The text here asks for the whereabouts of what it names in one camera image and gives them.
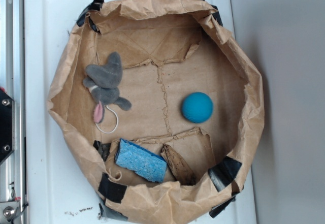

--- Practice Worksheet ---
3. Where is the white plastic tray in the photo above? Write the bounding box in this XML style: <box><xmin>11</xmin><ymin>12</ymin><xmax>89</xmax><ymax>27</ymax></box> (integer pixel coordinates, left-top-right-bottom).
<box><xmin>23</xmin><ymin>0</ymin><xmax>259</xmax><ymax>224</ymax></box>

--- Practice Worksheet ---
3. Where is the grey plush mouse toy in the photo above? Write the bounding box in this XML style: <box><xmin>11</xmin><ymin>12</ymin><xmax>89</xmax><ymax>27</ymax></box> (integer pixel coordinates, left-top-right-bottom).
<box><xmin>83</xmin><ymin>52</ymin><xmax>132</xmax><ymax>134</ymax></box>

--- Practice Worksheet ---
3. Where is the brown wood chip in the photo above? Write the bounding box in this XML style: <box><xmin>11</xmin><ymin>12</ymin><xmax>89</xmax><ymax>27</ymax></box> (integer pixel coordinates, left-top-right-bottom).
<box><xmin>160</xmin><ymin>144</ymin><xmax>197</xmax><ymax>185</ymax></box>

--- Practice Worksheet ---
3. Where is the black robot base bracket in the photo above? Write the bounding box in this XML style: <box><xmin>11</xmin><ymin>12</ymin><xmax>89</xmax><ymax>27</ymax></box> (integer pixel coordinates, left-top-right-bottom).
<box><xmin>0</xmin><ymin>87</ymin><xmax>13</xmax><ymax>164</ymax></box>

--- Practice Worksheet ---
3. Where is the blue sponge block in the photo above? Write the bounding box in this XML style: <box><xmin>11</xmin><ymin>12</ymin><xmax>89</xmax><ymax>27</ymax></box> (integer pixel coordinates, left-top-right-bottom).
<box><xmin>115</xmin><ymin>139</ymin><xmax>167</xmax><ymax>183</ymax></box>

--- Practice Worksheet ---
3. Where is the aluminium frame rail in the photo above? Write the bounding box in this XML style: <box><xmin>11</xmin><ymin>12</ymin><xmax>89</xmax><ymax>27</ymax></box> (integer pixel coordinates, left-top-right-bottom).
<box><xmin>1</xmin><ymin>0</ymin><xmax>28</xmax><ymax>223</ymax></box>

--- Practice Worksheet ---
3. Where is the brown paper bag bin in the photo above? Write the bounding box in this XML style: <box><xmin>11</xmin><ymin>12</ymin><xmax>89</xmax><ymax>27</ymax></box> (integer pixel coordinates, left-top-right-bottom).
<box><xmin>47</xmin><ymin>0</ymin><xmax>265</xmax><ymax>223</ymax></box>

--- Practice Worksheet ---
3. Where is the blue rubber ball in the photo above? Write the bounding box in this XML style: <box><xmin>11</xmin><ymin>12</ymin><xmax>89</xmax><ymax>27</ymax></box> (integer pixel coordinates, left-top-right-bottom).
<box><xmin>181</xmin><ymin>92</ymin><xmax>214</xmax><ymax>123</ymax></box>

